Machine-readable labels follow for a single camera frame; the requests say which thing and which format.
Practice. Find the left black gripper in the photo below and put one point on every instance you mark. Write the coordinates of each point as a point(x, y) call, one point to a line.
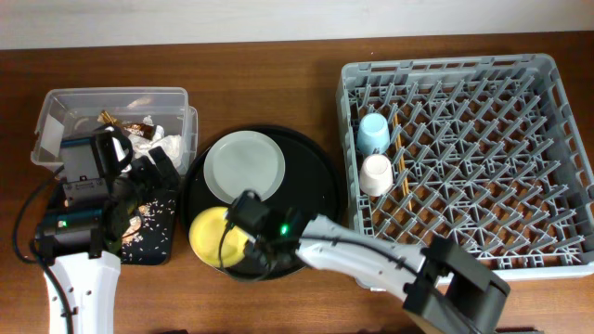
point(145, 168)

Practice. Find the white napkin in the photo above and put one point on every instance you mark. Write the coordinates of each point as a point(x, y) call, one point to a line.
point(171, 144)

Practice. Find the gold snack wrapper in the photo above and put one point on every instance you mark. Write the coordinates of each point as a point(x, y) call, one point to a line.
point(141, 129)

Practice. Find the yellow bowl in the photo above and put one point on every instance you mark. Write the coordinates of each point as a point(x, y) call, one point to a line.
point(205, 233)

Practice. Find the light grey plate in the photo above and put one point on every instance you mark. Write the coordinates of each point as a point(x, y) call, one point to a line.
point(244, 160)

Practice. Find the pink plastic cup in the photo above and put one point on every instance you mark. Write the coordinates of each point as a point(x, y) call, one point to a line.
point(376, 175)

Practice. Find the blue plastic cup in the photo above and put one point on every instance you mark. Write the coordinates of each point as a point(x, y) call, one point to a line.
point(373, 134)

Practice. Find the wooden chopstick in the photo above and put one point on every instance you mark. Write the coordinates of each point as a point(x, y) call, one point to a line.
point(406, 189)
point(398, 145)

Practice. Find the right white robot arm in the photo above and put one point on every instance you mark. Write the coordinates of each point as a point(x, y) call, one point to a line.
point(443, 288)

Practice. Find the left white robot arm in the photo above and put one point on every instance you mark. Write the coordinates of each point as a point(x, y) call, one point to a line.
point(82, 291)

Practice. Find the clear plastic waste bin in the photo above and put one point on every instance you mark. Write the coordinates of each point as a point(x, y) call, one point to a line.
point(72, 111)

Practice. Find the grey dishwasher rack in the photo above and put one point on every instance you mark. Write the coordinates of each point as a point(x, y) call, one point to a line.
point(493, 156)

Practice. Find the food scraps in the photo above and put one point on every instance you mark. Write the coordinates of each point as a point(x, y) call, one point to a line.
point(149, 237)

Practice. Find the black rectangular tray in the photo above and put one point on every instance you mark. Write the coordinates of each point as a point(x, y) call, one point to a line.
point(92, 229)

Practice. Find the round black serving tray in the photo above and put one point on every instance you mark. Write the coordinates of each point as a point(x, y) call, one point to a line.
point(311, 184)

